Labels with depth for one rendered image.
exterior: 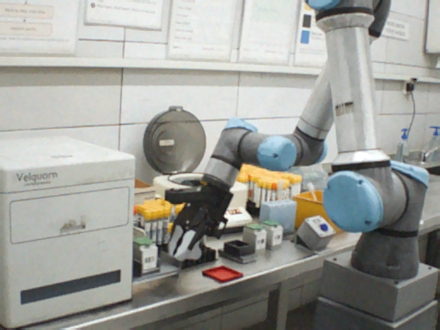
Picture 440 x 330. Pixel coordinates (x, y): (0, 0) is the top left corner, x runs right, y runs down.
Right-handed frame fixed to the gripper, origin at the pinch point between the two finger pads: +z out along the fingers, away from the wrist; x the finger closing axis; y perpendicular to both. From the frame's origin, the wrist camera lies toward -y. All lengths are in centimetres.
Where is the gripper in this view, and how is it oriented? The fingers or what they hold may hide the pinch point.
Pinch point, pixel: (173, 260)
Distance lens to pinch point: 134.5
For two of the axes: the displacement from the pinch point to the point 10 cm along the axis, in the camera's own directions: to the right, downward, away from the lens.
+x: -7.0, -1.8, 7.0
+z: -4.2, 8.9, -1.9
